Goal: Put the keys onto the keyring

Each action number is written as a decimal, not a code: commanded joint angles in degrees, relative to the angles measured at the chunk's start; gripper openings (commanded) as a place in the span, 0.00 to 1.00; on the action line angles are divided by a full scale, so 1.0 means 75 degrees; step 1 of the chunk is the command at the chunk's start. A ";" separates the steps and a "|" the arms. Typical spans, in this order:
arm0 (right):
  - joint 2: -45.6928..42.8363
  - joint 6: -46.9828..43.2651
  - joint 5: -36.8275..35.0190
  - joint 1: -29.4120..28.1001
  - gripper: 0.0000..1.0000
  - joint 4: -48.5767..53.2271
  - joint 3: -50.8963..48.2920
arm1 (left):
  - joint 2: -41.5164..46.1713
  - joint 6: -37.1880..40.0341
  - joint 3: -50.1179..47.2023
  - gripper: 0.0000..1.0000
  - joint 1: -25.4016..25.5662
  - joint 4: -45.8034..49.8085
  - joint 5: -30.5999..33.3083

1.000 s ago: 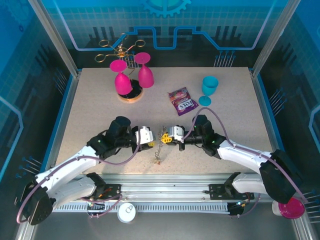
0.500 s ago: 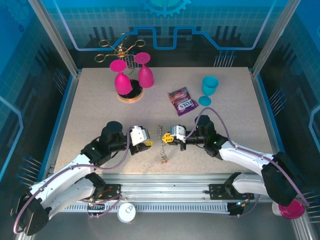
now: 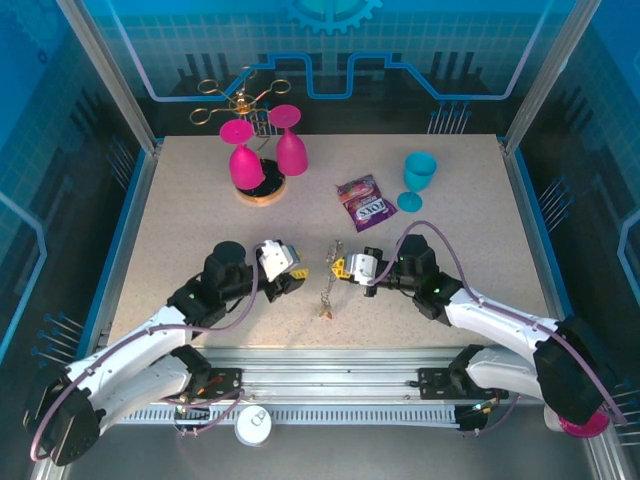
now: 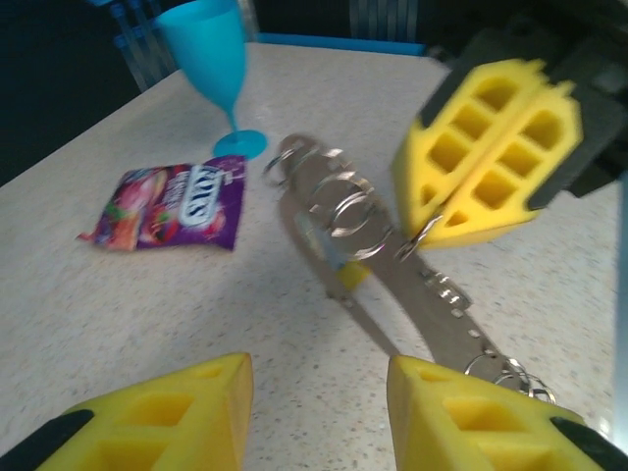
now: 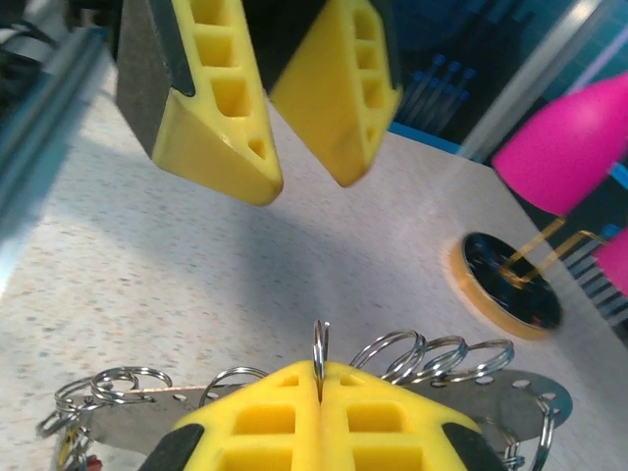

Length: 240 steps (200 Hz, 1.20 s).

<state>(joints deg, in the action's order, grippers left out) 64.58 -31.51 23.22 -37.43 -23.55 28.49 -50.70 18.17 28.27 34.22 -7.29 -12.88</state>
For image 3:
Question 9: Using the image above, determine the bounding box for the metal keyring chain with keys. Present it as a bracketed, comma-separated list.
[316, 239, 347, 320]

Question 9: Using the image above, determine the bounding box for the purple candy bag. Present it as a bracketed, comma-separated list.
[334, 173, 399, 235]

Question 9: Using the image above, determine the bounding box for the blue plastic goblet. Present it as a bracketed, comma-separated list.
[396, 151, 438, 215]

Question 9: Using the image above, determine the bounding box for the pink plastic goblet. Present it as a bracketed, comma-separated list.
[268, 103, 310, 177]
[218, 118, 266, 191]

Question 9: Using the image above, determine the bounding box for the white round cap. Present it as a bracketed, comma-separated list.
[234, 404, 275, 446]

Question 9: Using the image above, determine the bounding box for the pink plastic cup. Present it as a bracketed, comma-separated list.
[559, 407, 611, 440]

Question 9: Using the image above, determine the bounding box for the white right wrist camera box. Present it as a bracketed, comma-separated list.
[344, 252, 384, 289]

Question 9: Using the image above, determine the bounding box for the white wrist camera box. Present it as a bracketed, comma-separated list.
[344, 252, 384, 289]
[257, 239, 304, 282]

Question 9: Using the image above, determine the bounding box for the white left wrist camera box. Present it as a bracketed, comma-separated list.
[257, 239, 304, 282]

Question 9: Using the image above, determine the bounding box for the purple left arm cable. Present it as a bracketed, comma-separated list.
[29, 257, 262, 462]

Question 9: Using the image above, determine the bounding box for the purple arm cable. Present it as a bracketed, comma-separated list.
[29, 257, 262, 462]
[372, 221, 626, 436]

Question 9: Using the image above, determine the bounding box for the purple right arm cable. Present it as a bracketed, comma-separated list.
[372, 221, 626, 436]

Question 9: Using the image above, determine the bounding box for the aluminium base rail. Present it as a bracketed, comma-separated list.
[64, 347, 597, 407]

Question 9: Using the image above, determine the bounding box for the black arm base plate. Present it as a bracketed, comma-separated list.
[164, 367, 245, 401]
[417, 367, 510, 401]

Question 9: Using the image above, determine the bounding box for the aluminium side rail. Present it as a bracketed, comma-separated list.
[502, 144, 576, 364]
[82, 142, 164, 364]

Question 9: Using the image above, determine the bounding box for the slotted grey cable duct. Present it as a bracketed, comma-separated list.
[119, 407, 459, 424]

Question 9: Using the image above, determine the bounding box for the gold wire goblet rack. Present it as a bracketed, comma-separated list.
[188, 67, 292, 206]

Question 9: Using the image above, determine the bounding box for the aluminium frame post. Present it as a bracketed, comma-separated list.
[55, 0, 164, 154]
[502, 0, 604, 154]

